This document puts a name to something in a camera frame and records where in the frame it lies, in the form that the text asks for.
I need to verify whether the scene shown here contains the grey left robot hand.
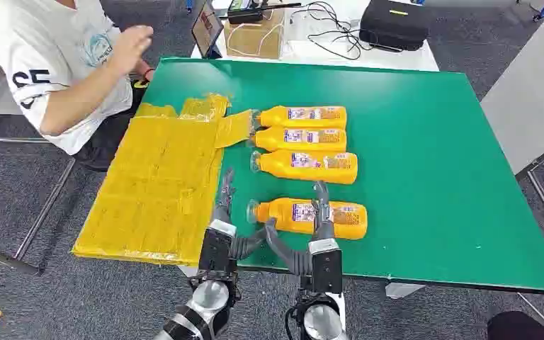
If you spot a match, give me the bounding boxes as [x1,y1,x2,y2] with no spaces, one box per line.
[213,169,268,261]

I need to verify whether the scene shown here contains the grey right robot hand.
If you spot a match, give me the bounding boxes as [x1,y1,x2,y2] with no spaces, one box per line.
[263,181,336,276]

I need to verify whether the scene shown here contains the orange drink bottle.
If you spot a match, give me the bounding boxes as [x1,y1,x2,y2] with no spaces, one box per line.
[246,197,368,241]
[251,105,348,130]
[249,149,359,186]
[247,126,348,153]

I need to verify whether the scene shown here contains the large yellow plastic sheet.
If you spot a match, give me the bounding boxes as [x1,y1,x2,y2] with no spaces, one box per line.
[71,93,232,267]

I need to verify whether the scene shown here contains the small yellow sheet flap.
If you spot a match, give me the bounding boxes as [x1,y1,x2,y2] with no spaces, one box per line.
[215,110,255,149]

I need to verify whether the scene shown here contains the green table mat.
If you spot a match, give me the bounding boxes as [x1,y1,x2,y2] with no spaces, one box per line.
[140,57,544,295]

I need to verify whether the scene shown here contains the person's left hand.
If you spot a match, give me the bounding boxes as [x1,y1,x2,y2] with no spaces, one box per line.
[135,59,157,84]

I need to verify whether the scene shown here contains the person's hand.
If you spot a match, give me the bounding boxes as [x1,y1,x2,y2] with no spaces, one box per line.
[135,59,157,84]
[110,24,154,76]

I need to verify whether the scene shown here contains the brown cardboard box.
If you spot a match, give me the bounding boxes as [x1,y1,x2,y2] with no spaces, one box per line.
[223,8,286,60]

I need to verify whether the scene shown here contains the black tablet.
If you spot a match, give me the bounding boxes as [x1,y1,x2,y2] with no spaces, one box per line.
[191,0,225,60]

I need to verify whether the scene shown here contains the white table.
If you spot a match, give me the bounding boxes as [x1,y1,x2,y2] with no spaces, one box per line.
[191,0,441,72]

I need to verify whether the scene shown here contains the person's right hand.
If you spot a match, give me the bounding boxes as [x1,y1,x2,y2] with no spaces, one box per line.
[110,24,154,76]

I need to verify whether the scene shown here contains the black radio device with antenna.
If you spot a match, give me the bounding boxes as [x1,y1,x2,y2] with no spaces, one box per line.
[226,0,302,26]

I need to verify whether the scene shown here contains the black carry case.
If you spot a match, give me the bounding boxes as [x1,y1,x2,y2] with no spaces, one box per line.
[359,0,431,52]

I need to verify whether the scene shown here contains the black robot foot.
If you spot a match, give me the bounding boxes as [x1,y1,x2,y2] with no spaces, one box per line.
[487,310,544,340]

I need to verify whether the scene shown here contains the person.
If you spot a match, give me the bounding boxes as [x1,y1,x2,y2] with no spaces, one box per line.
[0,0,156,172]

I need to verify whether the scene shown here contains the grey side table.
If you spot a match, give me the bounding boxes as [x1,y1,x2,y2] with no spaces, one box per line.
[480,4,544,256]

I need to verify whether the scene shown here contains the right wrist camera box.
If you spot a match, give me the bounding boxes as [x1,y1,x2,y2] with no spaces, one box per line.
[300,238,344,294]

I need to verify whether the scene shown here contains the white cable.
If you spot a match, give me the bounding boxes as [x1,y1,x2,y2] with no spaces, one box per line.
[226,21,285,57]

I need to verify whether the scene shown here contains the black cable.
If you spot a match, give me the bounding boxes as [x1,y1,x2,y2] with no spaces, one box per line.
[290,1,402,61]

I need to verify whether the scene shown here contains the grey metal floor frame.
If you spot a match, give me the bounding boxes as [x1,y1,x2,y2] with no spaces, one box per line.
[0,133,77,276]

